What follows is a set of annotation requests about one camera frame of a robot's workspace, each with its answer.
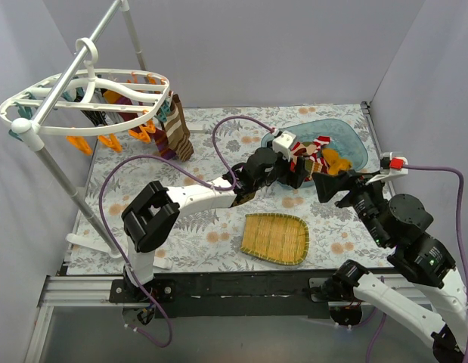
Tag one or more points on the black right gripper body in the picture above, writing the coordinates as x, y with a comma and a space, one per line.
349, 187

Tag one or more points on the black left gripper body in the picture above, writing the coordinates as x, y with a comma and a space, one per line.
294, 171

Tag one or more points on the mustard yellow sock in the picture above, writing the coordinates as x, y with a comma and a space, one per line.
335, 163

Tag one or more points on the brown olive sock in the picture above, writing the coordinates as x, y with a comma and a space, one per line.
308, 150

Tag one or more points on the red white striped sock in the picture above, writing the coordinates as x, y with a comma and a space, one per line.
323, 141

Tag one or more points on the brown cream striped sock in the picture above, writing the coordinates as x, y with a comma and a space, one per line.
177, 132

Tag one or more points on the white round clip hanger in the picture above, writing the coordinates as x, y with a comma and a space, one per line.
140, 93

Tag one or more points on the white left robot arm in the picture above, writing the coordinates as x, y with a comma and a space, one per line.
150, 217

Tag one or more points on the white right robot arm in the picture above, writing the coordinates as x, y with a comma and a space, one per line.
400, 224

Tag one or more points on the blue transparent plastic basin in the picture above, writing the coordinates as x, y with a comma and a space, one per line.
343, 137

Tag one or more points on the woven bamboo tray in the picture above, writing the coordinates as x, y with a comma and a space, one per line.
274, 237

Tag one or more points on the floral patterned table mat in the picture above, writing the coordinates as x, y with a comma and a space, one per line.
210, 240

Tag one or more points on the purple striped sock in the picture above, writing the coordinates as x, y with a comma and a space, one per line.
148, 132

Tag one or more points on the black white striped sock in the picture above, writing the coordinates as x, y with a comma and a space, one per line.
99, 118

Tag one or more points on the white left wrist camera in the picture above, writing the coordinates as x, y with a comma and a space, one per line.
283, 142

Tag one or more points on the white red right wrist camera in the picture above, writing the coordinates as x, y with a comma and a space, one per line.
392, 166

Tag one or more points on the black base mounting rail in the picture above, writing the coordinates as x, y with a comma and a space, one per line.
246, 293

